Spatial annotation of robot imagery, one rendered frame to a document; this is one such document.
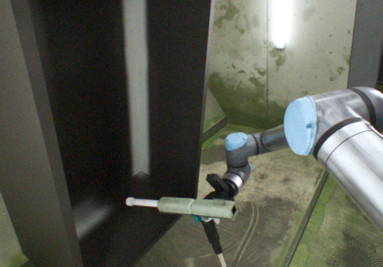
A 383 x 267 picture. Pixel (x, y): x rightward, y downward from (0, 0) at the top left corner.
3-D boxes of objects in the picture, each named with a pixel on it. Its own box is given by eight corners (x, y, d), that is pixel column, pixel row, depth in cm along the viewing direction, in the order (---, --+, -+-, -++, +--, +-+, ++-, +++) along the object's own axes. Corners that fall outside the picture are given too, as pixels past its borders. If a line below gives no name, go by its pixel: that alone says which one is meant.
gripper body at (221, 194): (227, 219, 100) (239, 199, 109) (221, 199, 97) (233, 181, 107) (209, 217, 104) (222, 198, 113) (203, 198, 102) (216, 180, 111)
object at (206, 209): (252, 251, 94) (233, 195, 87) (247, 263, 90) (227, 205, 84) (149, 234, 122) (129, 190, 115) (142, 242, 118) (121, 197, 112)
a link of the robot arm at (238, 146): (246, 128, 118) (247, 154, 122) (220, 134, 115) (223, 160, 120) (256, 137, 109) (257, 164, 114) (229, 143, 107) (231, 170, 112)
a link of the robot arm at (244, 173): (232, 154, 123) (233, 173, 127) (220, 169, 114) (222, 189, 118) (252, 158, 119) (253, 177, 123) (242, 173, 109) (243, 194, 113)
